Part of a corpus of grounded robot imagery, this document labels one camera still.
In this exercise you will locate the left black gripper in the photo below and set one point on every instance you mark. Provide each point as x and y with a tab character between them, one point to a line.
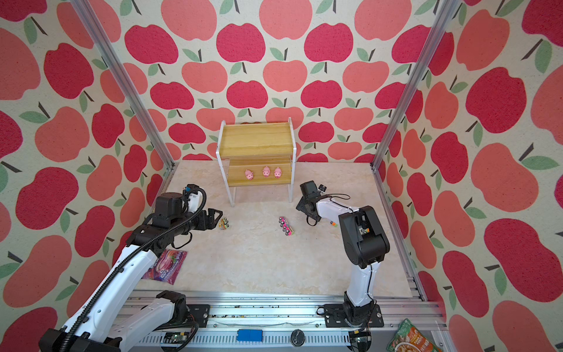
204	224

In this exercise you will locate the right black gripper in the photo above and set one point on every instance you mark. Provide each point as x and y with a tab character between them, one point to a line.
302	205

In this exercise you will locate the pink toy car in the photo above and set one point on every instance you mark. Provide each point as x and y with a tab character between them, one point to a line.
283	222
288	230

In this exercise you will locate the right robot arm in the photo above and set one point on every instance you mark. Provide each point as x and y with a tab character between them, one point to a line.
364	241

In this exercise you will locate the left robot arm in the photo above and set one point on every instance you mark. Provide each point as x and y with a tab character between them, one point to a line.
92	327

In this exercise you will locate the purple snack bag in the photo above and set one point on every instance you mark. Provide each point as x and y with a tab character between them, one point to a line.
167	267

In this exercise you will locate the round black knob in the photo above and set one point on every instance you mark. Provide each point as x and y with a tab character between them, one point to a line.
297	338

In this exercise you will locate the green snack bag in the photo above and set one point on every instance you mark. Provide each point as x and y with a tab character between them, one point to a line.
409	339

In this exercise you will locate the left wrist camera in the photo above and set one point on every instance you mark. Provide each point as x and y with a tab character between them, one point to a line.
190	189

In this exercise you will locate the wooden two-tier shelf white frame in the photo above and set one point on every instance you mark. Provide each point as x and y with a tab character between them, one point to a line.
253	147

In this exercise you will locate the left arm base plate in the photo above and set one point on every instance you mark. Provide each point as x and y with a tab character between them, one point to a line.
198	315

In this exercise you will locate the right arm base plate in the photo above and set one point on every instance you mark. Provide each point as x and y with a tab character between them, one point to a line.
346	316

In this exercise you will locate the blue block on rail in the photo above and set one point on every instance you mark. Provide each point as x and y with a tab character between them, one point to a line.
249	336

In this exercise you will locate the left aluminium frame post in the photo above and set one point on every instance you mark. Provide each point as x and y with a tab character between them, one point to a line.
96	31

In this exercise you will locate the aluminium frame post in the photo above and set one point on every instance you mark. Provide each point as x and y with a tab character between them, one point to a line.
96	31
442	20

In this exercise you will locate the right aluminium frame post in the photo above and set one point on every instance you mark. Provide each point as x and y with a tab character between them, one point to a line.
442	20

